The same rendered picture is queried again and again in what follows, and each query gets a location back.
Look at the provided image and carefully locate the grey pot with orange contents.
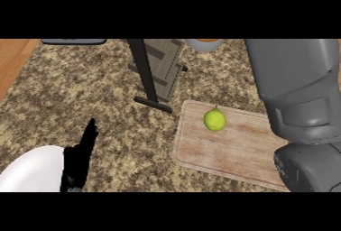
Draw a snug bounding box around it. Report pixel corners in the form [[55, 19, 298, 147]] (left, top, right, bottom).
[[185, 38, 226, 53]]

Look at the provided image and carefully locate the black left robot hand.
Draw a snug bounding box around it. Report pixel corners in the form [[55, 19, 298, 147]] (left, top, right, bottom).
[[59, 117, 101, 193]]

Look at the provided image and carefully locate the flat dark grey appliance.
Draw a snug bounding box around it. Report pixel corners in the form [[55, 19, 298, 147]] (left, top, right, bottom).
[[40, 38, 108, 46]]

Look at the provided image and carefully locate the pale wooden cutting board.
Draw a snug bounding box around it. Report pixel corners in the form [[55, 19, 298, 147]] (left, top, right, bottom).
[[170, 99, 294, 192]]

